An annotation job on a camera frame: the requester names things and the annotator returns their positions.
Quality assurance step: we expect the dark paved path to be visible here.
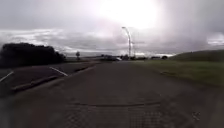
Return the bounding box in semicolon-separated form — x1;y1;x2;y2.
0;60;224;128

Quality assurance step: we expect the tall curved street lamp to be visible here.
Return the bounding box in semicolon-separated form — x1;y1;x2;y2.
121;26;132;60

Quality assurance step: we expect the small tree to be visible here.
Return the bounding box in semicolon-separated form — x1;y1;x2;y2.
75;50;81;62

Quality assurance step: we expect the dark asphalt road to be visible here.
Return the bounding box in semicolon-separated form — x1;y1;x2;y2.
0;61;101;98

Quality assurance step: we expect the grass verge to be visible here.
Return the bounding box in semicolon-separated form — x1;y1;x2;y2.
132;49;224;88

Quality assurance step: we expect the kerb strip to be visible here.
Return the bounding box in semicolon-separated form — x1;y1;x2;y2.
10;63;98;94

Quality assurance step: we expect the row of dark trees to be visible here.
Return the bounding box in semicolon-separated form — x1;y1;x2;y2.
0;42;67;69

